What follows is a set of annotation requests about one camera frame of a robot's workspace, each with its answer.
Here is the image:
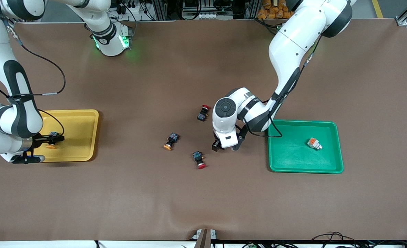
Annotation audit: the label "yellow push button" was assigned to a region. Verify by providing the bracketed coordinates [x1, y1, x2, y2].
[163, 133, 179, 151]
[46, 132, 60, 149]

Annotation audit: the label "white orange push button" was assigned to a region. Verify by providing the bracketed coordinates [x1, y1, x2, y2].
[307, 137, 323, 151]

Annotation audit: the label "yellow plastic tray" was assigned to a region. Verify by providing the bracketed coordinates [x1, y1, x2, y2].
[34, 110, 100, 163]

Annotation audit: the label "red push button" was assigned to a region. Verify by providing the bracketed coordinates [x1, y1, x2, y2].
[192, 151, 207, 169]
[197, 104, 211, 122]

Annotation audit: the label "brown table cover mat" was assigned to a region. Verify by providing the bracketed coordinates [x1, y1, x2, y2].
[0, 19, 407, 241]

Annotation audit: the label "green plastic tray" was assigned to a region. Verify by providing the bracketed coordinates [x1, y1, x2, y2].
[267, 119, 344, 174]

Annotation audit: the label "grey table edge clamp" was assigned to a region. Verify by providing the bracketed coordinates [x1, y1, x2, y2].
[192, 228, 217, 248]

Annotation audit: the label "white power strip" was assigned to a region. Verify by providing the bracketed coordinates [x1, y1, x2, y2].
[196, 12, 223, 20]

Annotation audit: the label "orange packaged goods pile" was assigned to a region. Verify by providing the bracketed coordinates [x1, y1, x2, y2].
[257, 0, 295, 20]

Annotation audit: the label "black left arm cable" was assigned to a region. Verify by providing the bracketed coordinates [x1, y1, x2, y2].
[238, 31, 323, 139]

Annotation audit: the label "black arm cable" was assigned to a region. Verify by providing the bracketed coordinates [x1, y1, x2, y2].
[238, 31, 323, 139]
[0, 0, 67, 136]

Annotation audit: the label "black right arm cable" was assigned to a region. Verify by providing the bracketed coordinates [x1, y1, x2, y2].
[0, 0, 67, 136]

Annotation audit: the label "tangled floor cables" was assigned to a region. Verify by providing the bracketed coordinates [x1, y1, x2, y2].
[312, 231, 360, 248]

